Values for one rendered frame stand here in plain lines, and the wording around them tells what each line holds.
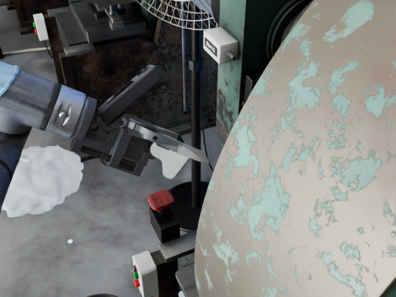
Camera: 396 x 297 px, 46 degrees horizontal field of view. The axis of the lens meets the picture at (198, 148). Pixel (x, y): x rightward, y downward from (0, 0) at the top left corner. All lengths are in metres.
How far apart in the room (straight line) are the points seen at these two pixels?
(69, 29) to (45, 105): 1.89
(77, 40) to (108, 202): 0.83
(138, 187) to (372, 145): 2.22
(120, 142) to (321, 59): 0.44
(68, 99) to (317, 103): 0.45
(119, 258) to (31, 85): 1.56
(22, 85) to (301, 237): 0.48
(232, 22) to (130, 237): 1.53
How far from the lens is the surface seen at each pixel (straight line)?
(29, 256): 2.30
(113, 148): 0.74
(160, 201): 1.35
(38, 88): 0.71
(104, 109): 0.73
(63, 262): 2.23
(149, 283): 1.42
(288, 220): 0.35
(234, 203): 0.39
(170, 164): 0.72
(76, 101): 0.71
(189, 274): 1.17
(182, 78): 2.62
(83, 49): 2.38
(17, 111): 0.71
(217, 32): 0.91
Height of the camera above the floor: 1.74
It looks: 40 degrees down
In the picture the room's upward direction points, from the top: straight up
